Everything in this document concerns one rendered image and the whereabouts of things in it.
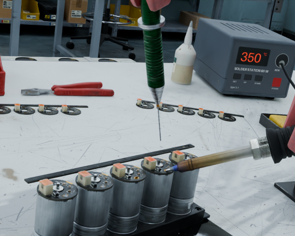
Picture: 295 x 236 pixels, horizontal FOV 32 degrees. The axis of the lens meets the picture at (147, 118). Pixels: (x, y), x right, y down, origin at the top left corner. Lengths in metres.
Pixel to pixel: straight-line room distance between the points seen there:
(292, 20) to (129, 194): 6.32
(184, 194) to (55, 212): 0.11
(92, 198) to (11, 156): 0.19
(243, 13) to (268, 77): 5.45
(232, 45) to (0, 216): 0.47
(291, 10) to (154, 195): 6.32
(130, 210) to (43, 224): 0.06
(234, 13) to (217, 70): 5.37
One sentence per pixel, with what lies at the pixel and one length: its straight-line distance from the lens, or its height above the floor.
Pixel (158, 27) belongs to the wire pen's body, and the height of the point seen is 0.92.
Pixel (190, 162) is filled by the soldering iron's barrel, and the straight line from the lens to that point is 0.36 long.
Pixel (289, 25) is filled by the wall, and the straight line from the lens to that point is 6.66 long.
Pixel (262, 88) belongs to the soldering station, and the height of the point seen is 0.77.
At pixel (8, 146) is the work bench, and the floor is 0.75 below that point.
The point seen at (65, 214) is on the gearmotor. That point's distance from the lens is 0.32.
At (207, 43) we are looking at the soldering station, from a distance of 0.86.
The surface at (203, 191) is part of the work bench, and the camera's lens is 0.49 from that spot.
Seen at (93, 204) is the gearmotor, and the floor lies 0.80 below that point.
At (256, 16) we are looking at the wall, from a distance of 6.40.
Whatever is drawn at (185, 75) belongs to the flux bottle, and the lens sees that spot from 0.82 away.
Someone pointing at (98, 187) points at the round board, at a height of 0.81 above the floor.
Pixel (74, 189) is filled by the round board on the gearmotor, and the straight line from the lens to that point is 0.32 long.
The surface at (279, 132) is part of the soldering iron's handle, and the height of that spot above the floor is 0.86.
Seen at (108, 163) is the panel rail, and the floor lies 0.81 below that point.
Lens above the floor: 0.97
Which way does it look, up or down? 19 degrees down
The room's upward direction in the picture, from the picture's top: 9 degrees clockwise
